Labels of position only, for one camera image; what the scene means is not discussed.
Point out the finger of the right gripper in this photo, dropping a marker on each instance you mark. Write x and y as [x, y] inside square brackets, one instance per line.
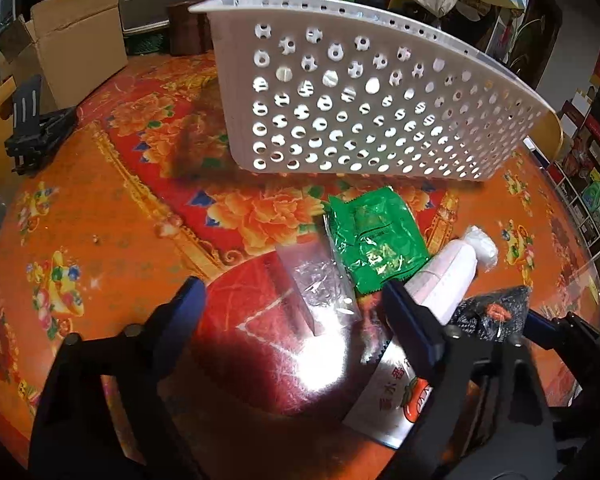
[541, 331]

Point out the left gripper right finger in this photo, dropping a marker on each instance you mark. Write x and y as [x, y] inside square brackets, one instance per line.
[486, 416]

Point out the black phone stand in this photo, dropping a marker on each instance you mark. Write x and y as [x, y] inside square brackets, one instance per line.
[36, 136]

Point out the right wooden chair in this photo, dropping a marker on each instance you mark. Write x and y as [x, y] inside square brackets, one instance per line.
[547, 135]

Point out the white perforated plastic basket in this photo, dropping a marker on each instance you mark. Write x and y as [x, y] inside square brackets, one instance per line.
[333, 87]

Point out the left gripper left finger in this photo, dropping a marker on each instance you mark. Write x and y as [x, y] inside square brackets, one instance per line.
[73, 432]

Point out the cardboard box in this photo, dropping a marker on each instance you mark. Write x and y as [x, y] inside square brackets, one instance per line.
[73, 45]

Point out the tomato cartoon white packet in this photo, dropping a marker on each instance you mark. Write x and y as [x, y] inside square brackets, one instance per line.
[391, 403]

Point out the white pink towel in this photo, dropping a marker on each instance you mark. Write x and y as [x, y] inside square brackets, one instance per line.
[442, 283]

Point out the clear plastic bag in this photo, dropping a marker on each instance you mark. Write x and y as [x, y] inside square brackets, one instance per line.
[326, 297]

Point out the white shelf with items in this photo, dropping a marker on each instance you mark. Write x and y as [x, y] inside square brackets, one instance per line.
[576, 171]

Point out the brown ceramic mug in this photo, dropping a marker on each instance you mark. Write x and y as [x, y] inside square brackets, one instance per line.
[189, 33]

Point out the green foil snack packet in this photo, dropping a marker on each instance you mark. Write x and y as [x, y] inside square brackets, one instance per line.
[376, 239]

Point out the black knitted cloth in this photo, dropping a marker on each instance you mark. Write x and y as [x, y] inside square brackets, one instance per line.
[494, 316]

